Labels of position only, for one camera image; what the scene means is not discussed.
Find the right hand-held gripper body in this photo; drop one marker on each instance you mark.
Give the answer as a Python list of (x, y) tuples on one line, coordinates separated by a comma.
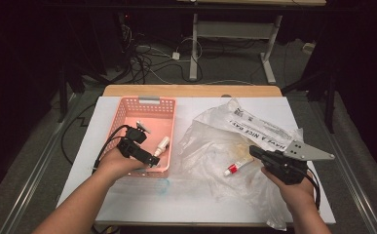
[(286, 165)]

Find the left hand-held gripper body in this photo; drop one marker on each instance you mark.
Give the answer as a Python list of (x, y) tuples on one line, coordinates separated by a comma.
[(132, 146)]

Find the white dropper bottle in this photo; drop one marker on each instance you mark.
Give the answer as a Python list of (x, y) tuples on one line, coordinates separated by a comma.
[(163, 144)]

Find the white ointment tube red cap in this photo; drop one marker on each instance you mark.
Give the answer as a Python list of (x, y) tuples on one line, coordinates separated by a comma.
[(233, 169)]

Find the pink perforated plastic basket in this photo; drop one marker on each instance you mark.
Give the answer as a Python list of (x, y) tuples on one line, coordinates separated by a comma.
[(150, 117)]

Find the clear printed plastic bag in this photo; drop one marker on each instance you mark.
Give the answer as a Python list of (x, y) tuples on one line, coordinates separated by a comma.
[(208, 146)]

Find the person's left hand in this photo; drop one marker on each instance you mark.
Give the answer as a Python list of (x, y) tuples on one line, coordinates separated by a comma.
[(118, 165)]

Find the person's right hand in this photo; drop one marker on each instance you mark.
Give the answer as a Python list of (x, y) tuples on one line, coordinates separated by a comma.
[(296, 195)]

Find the white board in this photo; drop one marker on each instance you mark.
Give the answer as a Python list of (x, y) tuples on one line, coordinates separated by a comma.
[(208, 208)]

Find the black metal stand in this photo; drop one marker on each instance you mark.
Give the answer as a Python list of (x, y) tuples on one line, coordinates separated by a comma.
[(62, 94), (330, 104)]

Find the wooden table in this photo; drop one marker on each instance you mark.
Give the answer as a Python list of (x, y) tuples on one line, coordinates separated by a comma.
[(192, 90)]

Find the white power adapter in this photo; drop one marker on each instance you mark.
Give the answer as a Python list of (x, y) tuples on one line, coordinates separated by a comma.
[(175, 56)]

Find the aluminium floor rail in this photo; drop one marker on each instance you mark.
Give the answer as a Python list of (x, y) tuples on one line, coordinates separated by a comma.
[(30, 188), (355, 191)]

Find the white metal desk frame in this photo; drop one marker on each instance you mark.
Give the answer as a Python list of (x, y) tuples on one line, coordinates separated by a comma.
[(194, 48)]

